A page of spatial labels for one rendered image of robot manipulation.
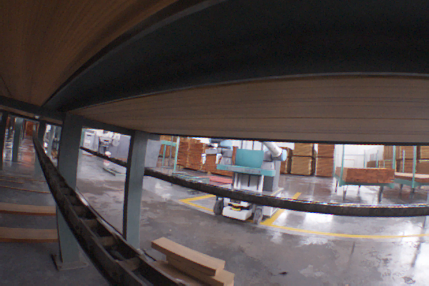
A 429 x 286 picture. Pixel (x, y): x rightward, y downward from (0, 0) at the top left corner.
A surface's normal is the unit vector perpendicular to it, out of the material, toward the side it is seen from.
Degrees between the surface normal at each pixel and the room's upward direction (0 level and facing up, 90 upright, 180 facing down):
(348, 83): 180
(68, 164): 90
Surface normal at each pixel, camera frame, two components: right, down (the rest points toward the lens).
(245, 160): -0.50, -0.20
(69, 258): 0.83, 0.01
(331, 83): -0.12, 0.98
